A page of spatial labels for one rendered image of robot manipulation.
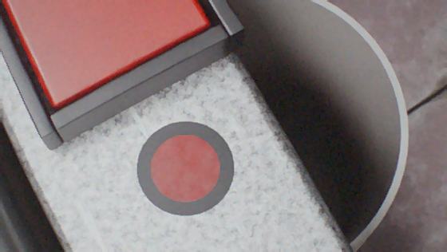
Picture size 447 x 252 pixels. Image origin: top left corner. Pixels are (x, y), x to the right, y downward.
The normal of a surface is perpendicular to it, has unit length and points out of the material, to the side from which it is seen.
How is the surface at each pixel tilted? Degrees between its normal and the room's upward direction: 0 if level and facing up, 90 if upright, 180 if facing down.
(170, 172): 0
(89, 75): 0
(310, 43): 87
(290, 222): 0
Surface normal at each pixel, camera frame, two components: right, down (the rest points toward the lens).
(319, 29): -0.53, 0.80
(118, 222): -0.03, -0.29
